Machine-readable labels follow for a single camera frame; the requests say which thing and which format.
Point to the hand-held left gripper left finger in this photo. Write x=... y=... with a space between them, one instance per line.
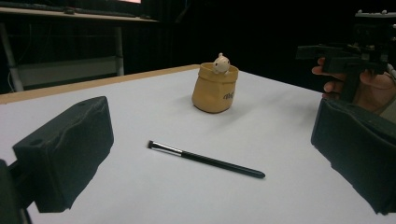
x=67 y=149

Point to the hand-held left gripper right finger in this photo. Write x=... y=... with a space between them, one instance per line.
x=358 y=146

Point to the tan sack-shaped pen holder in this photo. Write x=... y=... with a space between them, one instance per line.
x=214 y=90

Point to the black makeup brush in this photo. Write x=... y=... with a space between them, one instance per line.
x=205 y=159

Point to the background desk with metal legs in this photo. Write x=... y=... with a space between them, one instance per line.
x=62 y=46

